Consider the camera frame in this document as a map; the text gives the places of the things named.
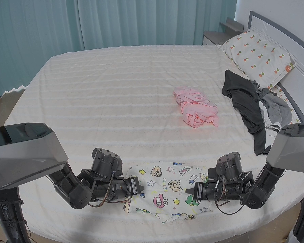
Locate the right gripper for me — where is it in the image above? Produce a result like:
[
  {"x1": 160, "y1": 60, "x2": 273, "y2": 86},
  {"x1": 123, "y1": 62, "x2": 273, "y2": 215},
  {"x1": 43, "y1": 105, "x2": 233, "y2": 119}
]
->
[{"x1": 184, "y1": 181, "x2": 219, "y2": 201}]

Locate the white printed pyjama top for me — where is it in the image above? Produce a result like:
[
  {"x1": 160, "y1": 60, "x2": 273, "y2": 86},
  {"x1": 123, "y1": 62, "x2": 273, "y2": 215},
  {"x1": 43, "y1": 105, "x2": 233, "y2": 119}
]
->
[{"x1": 123, "y1": 161, "x2": 214, "y2": 225}]

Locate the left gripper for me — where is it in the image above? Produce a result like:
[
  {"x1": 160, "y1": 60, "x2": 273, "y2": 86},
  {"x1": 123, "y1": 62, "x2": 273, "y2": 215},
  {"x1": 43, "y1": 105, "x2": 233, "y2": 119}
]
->
[{"x1": 113, "y1": 177, "x2": 146, "y2": 202}]

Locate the black cable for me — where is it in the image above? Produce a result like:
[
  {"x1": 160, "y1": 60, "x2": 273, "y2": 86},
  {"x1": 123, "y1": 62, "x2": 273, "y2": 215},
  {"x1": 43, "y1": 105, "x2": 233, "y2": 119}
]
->
[
  {"x1": 87, "y1": 190, "x2": 133, "y2": 208},
  {"x1": 215, "y1": 201, "x2": 247, "y2": 215}
]

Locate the white printed pillow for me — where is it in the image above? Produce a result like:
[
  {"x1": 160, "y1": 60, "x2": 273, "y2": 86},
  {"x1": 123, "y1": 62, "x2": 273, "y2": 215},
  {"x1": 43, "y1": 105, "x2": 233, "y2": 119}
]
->
[{"x1": 218, "y1": 30, "x2": 296, "y2": 89}]

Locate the blue-green curtain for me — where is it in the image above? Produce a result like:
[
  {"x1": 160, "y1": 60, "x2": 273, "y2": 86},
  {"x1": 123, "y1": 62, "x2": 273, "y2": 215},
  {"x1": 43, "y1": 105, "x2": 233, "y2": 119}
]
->
[{"x1": 0, "y1": 0, "x2": 237, "y2": 96}]

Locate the grey bedside table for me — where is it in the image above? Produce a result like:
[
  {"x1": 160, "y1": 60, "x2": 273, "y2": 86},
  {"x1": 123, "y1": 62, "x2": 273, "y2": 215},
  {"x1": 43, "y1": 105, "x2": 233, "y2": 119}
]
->
[{"x1": 203, "y1": 17, "x2": 245, "y2": 45}]

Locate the pink garment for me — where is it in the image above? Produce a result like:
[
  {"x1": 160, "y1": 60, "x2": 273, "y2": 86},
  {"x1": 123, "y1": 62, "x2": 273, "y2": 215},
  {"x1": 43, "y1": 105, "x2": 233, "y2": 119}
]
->
[{"x1": 173, "y1": 86, "x2": 219, "y2": 128}]

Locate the pile of clothes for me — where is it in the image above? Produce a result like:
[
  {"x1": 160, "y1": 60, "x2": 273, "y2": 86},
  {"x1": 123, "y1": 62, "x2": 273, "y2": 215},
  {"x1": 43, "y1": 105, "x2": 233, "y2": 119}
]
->
[{"x1": 222, "y1": 69, "x2": 292, "y2": 156}]

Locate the bed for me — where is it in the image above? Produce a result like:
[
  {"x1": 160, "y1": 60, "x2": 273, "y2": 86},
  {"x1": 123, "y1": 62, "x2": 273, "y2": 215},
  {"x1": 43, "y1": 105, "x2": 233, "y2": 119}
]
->
[{"x1": 4, "y1": 10, "x2": 304, "y2": 243}]

